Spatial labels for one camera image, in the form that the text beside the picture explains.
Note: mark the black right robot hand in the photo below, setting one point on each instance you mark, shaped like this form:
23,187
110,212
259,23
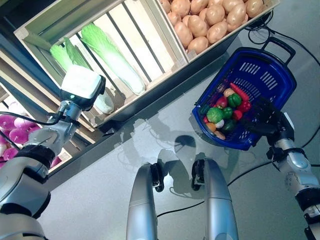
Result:
272,122

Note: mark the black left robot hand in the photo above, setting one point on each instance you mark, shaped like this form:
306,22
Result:
80,85

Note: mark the plastic napa cabbage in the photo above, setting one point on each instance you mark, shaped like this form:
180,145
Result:
117,62
62,55

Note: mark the blue plastic shopping basket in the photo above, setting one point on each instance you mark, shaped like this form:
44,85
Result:
237,140

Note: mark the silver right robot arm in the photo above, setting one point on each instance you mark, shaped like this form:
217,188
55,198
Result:
295,162

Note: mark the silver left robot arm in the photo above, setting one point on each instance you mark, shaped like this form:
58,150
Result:
37,140

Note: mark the small red bell pepper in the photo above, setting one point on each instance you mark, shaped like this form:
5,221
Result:
244,106

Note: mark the red plastic tomato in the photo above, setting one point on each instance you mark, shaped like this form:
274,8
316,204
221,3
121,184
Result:
237,115

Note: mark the dark green plastic vegetable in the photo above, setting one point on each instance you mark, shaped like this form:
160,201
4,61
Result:
228,125

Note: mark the small green bell pepper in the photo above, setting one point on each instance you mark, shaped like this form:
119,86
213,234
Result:
234,100
227,113

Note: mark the white plastic garlic bulb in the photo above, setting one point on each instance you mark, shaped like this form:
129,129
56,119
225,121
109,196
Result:
220,124

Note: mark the small yellowish plastic vegetable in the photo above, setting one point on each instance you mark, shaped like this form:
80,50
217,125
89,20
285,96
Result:
228,92

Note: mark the red toy apple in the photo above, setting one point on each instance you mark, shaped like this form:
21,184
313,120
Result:
222,102

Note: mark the small tan plastic vegetable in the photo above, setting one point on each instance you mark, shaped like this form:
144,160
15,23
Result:
219,135

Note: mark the small orange plastic fruit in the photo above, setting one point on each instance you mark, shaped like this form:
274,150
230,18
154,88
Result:
210,127

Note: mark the purple white plastic turnip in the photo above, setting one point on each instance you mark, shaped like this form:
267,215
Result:
10,153
18,135
35,128
22,123

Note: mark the large wooden display shelf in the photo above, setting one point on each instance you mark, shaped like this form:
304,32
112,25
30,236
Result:
140,110

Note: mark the tiny red plastic vegetable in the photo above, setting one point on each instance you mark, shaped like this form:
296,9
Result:
205,119

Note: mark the wooden napa cabbage crate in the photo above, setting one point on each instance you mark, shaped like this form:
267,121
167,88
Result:
150,50

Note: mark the tan plastic potato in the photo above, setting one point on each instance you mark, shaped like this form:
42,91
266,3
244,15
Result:
215,15
236,13
198,45
217,32
255,7
183,31
197,25

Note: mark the wooden potato crate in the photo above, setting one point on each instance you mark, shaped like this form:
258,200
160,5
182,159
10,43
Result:
271,5

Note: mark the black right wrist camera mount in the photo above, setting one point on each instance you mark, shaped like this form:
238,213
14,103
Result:
272,153

